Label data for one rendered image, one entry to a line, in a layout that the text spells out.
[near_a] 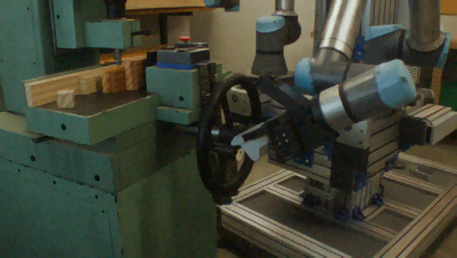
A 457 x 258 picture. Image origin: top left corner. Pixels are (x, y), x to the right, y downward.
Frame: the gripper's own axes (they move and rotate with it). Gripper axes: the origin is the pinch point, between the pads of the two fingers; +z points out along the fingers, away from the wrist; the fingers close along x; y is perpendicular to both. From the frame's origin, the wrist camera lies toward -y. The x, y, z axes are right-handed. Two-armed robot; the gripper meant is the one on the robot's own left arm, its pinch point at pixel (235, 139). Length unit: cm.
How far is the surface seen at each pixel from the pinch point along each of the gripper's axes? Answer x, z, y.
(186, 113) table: 4.2, 11.5, -9.1
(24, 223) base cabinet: -12, 70, -3
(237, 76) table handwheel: 10.8, -0.8, -11.5
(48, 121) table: -16.8, 29.7, -20.7
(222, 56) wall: 351, 196, -62
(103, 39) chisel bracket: 7.2, 27.6, -36.2
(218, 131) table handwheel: 9.0, 9.2, -2.4
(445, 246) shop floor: 120, -4, 101
